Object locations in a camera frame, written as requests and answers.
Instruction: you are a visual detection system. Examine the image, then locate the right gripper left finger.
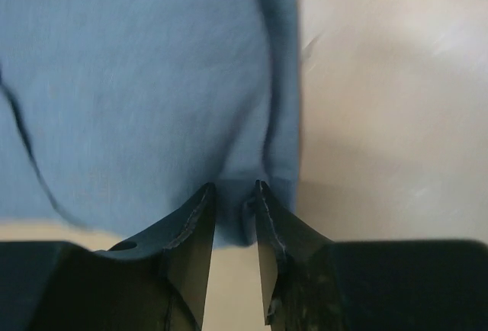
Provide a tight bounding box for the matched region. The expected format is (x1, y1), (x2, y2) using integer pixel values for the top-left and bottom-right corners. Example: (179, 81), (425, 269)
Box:
(1, 184), (216, 330)

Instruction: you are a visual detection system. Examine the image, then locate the grey long sleeve shirt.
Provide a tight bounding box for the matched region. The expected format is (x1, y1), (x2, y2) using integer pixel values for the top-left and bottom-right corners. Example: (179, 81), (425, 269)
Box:
(1, 0), (300, 246)

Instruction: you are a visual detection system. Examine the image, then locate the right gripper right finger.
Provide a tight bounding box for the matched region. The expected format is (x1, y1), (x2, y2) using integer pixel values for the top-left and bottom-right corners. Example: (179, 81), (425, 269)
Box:
(255, 181), (487, 330)

